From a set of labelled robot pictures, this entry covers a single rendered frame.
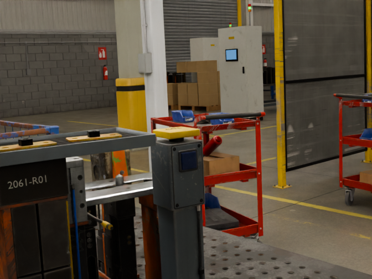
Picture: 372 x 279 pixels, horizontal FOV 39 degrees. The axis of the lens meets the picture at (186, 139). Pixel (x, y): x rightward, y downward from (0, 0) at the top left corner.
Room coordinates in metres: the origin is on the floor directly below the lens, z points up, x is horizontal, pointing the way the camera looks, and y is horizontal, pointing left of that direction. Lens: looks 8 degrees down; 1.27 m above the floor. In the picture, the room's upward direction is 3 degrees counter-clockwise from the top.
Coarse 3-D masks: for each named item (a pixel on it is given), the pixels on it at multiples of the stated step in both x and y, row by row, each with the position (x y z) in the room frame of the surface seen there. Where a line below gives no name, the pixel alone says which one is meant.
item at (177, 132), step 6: (180, 126) 0.94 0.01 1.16; (156, 132) 0.90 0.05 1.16; (162, 132) 0.88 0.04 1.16; (168, 132) 0.87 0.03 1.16; (174, 132) 0.87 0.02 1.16; (180, 132) 0.87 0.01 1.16; (186, 132) 0.88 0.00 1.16; (192, 132) 0.89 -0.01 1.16; (198, 132) 0.89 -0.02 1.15; (168, 138) 0.87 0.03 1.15; (174, 138) 0.87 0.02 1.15; (180, 138) 0.89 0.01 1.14
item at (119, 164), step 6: (114, 156) 1.34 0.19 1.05; (120, 156) 1.35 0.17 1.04; (114, 162) 1.34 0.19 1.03; (120, 162) 1.35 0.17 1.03; (126, 162) 1.35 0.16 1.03; (114, 168) 1.34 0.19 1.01; (120, 168) 1.34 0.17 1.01; (126, 168) 1.35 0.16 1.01; (114, 174) 1.34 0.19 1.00; (120, 174) 1.34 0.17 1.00; (126, 174) 1.35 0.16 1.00
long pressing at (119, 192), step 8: (128, 176) 1.30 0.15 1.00; (136, 176) 1.30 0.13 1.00; (144, 176) 1.29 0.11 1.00; (88, 184) 1.23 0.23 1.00; (96, 184) 1.22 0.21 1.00; (104, 184) 1.22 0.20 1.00; (112, 184) 1.21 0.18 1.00; (128, 184) 1.21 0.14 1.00; (136, 184) 1.20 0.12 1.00; (144, 184) 1.20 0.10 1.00; (152, 184) 1.19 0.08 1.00; (88, 192) 1.15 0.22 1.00; (96, 192) 1.14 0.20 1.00; (104, 192) 1.14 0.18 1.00; (112, 192) 1.13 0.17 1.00; (120, 192) 1.12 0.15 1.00; (128, 192) 1.12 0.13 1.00; (136, 192) 1.13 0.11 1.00; (144, 192) 1.14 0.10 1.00; (152, 192) 1.15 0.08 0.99; (88, 200) 1.07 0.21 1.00; (96, 200) 1.08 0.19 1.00; (104, 200) 1.09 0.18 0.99; (112, 200) 1.10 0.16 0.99
